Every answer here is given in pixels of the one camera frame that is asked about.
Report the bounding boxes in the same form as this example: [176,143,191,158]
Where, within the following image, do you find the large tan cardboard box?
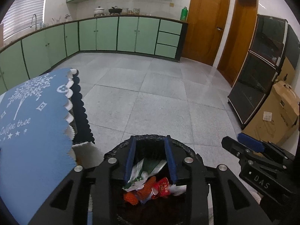
[242,80,300,146]

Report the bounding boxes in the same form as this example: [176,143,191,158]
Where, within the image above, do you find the white printed paper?
[169,185,187,197]

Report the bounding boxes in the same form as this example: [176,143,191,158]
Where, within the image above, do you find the red gold paper cup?
[157,178,170,196]

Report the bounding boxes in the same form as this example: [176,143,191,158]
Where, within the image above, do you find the white green printed wrapper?
[123,159,150,191]

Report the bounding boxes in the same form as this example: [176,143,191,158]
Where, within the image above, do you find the black glass cabinet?
[227,14,300,130]

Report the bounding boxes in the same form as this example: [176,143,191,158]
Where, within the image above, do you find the green white plastic wrapper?
[144,159,167,176]

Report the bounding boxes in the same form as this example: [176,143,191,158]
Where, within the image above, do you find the wooden door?
[181,0,231,66]
[217,0,259,87]

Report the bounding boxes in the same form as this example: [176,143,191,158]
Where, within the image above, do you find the blue tree print tablecloth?
[0,68,95,225]

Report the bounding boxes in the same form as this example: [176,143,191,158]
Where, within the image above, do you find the green lower kitchen cabinets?
[0,15,189,92]

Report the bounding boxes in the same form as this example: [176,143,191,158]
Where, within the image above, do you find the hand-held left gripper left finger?
[28,136,137,225]

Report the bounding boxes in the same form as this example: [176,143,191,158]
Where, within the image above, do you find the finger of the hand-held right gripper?
[221,136,289,171]
[237,133,296,162]

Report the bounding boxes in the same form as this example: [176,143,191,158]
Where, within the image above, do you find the black trash bin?
[104,134,211,225]

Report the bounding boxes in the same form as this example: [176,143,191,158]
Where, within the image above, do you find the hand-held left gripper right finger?
[163,135,275,225]

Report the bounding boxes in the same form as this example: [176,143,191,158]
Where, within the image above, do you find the black wok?
[108,6,123,15]

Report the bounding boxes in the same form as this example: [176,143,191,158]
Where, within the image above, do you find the white window blind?
[0,0,51,40]

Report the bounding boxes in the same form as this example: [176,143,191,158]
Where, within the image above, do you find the flat cardboard sheet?
[277,56,297,85]

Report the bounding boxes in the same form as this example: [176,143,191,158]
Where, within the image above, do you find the orange foam fruit net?
[124,176,157,205]

